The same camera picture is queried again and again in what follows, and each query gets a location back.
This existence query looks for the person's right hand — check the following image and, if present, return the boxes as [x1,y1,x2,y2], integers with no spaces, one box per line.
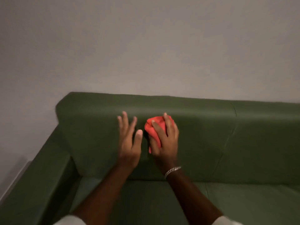
[149,112,179,174]

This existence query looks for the person's left hand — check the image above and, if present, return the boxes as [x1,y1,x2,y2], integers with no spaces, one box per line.
[117,111,143,169]

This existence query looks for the red cloth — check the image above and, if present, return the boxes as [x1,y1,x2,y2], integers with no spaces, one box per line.
[144,116,175,154]

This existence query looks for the person's left forearm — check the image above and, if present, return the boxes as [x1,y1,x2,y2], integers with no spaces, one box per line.
[70,162,135,225]

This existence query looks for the person's right forearm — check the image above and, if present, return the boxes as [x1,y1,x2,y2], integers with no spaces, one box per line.
[164,167,223,225]

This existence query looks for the green sofa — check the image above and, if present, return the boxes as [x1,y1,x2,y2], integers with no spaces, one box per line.
[0,92,300,225]

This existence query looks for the white right sleeve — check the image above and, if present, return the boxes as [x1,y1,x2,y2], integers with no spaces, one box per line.
[212,216,244,225]

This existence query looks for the white sleeve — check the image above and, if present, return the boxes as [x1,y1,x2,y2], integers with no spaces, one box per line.
[53,215,87,225]
[212,216,244,225]

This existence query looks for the white left sleeve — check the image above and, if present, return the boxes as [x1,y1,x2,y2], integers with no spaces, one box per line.
[53,215,87,225]

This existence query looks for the white baseboard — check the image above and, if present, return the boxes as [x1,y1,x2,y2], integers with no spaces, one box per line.
[0,161,32,204]

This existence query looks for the silver chain bracelet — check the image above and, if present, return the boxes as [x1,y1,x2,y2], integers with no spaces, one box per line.
[164,166,182,179]

